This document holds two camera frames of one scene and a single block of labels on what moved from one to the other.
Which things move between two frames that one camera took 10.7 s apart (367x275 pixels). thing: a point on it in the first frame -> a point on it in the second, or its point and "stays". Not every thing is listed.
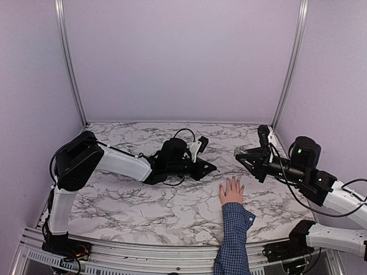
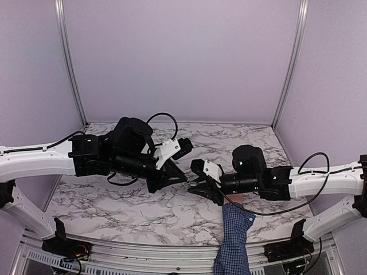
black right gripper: x=260 y=161 -> x=210 y=188
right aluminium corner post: x=295 y=63 stays
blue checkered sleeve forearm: x=232 y=259 stays
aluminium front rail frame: x=148 y=259 stays
